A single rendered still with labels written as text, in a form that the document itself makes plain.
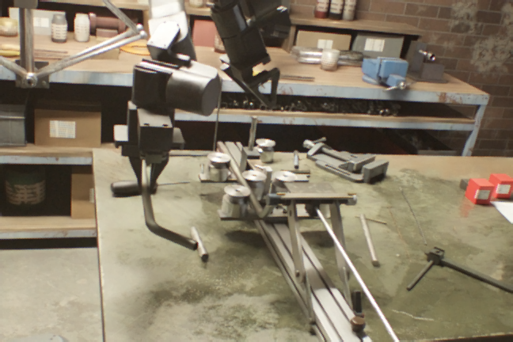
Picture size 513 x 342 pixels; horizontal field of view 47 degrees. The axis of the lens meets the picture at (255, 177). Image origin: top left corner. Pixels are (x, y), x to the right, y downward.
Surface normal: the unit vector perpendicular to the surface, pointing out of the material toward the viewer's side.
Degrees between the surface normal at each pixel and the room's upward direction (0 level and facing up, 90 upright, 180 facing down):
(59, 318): 0
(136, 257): 0
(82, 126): 90
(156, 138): 90
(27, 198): 90
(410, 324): 0
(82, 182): 91
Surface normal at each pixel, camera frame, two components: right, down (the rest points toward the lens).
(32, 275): 0.13, -0.91
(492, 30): 0.26, 0.42
